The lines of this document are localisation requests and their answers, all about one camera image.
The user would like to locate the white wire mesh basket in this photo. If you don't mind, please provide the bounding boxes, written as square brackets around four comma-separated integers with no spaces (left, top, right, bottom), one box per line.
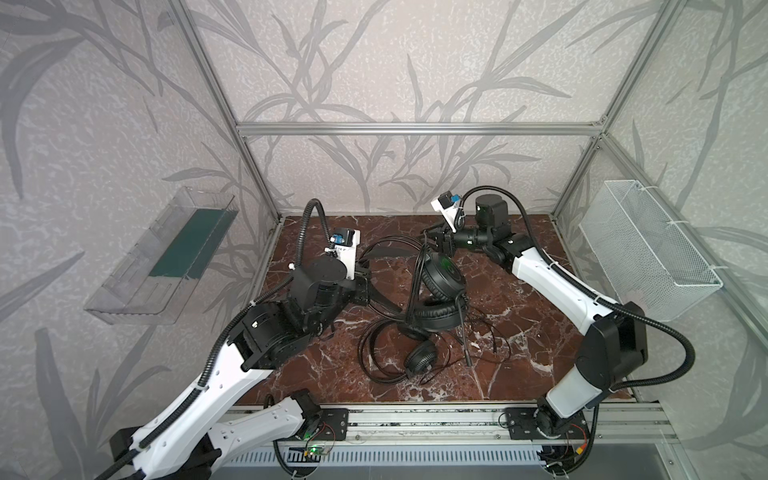
[579,180,723,322]

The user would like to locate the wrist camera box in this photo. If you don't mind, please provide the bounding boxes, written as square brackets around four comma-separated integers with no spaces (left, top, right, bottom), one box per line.
[430,191,465,233]
[325,228,361,280]

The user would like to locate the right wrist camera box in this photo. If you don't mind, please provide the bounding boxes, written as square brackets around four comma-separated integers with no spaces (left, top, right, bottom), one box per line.
[430,191,465,233]

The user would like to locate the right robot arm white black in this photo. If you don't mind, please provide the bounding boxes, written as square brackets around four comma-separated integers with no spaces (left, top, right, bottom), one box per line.
[426,185,696,438]

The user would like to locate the clear plastic wall bin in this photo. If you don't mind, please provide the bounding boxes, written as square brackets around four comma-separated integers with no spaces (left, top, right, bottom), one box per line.
[84,187,239,326]

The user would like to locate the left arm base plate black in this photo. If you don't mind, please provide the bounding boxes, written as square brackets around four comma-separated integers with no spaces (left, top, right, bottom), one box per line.
[296,408,350,443]

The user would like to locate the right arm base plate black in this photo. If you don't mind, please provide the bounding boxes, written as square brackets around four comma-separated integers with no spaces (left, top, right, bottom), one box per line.
[501,406,590,440]

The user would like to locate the green mat in bin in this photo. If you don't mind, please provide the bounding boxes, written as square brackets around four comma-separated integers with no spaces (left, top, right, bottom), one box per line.
[149,209,238,280]

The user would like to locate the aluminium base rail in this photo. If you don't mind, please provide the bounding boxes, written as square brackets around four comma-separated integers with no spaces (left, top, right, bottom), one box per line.
[322,401,679,446]

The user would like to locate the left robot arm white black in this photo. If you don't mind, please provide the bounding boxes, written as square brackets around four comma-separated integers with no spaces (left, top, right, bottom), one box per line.
[99,198,360,479]

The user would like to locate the aluminium frame crossbar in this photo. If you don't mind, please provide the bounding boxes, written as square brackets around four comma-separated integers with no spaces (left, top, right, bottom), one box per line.
[236,122,602,137]

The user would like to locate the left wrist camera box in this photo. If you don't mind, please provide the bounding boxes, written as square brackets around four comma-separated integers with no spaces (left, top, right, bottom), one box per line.
[325,228,361,280]

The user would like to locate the black headphones with cable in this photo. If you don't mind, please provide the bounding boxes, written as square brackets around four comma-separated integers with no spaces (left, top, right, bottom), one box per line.
[355,318,514,386]
[357,235,469,384]

